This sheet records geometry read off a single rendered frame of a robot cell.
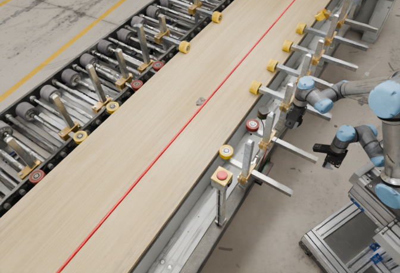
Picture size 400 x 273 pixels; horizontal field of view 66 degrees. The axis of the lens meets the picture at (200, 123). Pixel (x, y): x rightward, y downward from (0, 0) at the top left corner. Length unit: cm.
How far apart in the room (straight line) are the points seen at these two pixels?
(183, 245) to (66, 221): 62
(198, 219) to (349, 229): 111
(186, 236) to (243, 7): 193
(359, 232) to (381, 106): 141
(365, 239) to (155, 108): 166
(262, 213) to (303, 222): 32
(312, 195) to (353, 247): 53
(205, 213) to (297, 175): 115
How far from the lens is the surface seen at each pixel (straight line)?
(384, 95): 122
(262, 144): 186
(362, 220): 255
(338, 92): 159
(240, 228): 254
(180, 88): 210
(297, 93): 159
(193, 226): 188
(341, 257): 240
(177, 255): 184
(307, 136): 306
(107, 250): 162
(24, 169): 211
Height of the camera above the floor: 238
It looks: 52 degrees down
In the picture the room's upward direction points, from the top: 4 degrees counter-clockwise
